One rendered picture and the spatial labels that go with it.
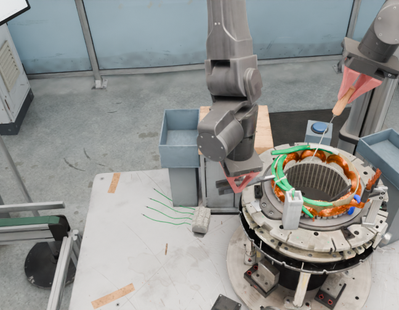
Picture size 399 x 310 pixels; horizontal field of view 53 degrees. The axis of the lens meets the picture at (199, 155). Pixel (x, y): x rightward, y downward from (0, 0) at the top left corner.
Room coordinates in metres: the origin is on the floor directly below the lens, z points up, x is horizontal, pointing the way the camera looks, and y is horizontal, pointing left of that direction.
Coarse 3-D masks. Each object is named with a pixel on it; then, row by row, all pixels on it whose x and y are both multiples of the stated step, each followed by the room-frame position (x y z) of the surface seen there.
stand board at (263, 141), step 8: (200, 112) 0.95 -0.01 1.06; (208, 112) 0.95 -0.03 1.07; (264, 112) 0.94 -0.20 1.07; (200, 120) 0.91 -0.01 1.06; (264, 120) 0.90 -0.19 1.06; (256, 128) 0.86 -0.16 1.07; (264, 128) 0.86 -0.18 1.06; (256, 136) 0.83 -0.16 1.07; (264, 136) 0.83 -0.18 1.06; (256, 144) 0.80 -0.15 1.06; (264, 144) 0.80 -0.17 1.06; (272, 144) 0.79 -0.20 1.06; (200, 152) 0.79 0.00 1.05
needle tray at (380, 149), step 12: (384, 132) 0.82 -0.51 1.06; (396, 132) 0.81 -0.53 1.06; (360, 144) 0.79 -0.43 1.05; (372, 144) 0.81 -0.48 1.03; (384, 144) 0.81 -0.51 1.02; (396, 144) 0.80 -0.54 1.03; (372, 156) 0.74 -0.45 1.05; (384, 156) 0.76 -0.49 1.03; (396, 156) 0.76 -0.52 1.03; (384, 168) 0.70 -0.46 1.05; (396, 168) 0.72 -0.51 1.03; (384, 180) 0.70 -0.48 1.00; (396, 180) 0.66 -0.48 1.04; (396, 192) 0.66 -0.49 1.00; (396, 204) 0.65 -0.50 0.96; (396, 216) 0.64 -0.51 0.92; (396, 228) 0.65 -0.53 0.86; (396, 240) 0.66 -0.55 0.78
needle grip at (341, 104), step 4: (352, 88) 0.61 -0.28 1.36; (348, 92) 0.60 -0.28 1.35; (352, 92) 0.60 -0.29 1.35; (344, 96) 0.61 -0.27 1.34; (348, 96) 0.60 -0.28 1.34; (340, 100) 0.61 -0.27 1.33; (344, 100) 0.60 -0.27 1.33; (348, 100) 0.60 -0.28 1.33; (336, 104) 0.61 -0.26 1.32; (340, 104) 0.60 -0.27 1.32; (344, 104) 0.60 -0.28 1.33; (336, 108) 0.61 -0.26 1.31; (340, 108) 0.60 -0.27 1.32; (332, 112) 0.61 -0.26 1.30; (336, 112) 0.60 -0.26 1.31; (340, 112) 0.60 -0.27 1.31
